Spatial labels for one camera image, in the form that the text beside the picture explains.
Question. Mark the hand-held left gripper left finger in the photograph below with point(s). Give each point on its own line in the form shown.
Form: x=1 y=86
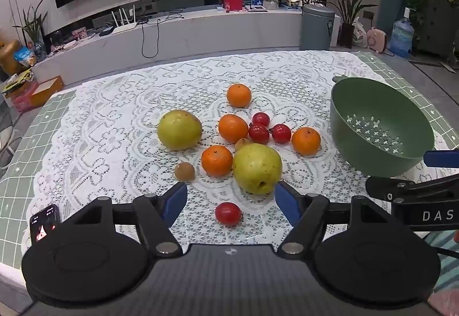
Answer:
x=175 y=199

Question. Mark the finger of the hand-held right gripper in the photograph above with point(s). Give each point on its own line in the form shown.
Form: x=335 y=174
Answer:
x=441 y=159
x=385 y=187

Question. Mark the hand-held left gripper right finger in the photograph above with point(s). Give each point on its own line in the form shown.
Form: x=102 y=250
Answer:
x=287 y=201

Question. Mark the brown kiwi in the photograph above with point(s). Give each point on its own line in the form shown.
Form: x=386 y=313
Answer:
x=241 y=143
x=184 y=171

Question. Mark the yellow-green pear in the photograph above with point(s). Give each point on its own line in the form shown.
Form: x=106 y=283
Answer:
x=256 y=167
x=179 y=129

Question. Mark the red tomato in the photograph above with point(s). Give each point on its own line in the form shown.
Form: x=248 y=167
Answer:
x=260 y=119
x=281 y=133
x=259 y=134
x=228 y=213

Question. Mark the orange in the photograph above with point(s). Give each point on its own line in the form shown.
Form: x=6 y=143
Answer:
x=238 y=95
x=233 y=128
x=306 y=140
x=216 y=160

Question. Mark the green colander bowl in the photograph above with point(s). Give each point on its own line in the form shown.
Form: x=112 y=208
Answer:
x=376 y=115

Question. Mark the white lace tablecloth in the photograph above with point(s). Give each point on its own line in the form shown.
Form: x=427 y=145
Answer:
x=118 y=115

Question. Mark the blue water bottle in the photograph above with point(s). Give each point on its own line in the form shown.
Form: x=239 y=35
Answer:
x=401 y=38

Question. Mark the black smartphone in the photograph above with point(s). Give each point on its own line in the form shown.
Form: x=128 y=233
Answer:
x=45 y=224

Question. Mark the dark cabinet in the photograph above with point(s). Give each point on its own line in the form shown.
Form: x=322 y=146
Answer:
x=437 y=25

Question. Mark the pink heater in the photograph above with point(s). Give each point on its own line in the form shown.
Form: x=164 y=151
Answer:
x=376 y=40

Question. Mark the white plastic bag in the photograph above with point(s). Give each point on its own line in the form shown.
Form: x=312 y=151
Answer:
x=359 y=34

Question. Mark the long-leaf potted plant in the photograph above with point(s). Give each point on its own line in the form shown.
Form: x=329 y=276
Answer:
x=347 y=34

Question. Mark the orange cardboard box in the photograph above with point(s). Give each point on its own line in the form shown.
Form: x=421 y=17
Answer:
x=46 y=92

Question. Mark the white marble media console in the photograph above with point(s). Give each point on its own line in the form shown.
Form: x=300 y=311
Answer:
x=215 y=33

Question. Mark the grey trash can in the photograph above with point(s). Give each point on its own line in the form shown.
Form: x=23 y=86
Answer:
x=317 y=29

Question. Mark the white router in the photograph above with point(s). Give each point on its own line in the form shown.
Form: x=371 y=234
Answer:
x=125 y=27

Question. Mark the pink box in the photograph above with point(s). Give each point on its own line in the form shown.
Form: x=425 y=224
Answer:
x=21 y=99

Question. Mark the flat digital scale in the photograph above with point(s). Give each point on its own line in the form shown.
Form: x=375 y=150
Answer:
x=255 y=8

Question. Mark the yellow green packets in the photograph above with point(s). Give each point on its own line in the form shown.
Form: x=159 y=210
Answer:
x=18 y=81

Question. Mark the white basket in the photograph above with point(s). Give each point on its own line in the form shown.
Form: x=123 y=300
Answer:
x=269 y=0

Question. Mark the red box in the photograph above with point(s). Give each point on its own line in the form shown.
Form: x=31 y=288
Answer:
x=232 y=2

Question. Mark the blue snack bag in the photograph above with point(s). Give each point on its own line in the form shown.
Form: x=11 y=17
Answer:
x=25 y=57

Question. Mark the gold vase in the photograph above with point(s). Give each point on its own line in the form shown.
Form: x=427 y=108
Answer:
x=9 y=58

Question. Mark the small potted plant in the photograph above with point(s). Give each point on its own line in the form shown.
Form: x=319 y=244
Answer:
x=34 y=29

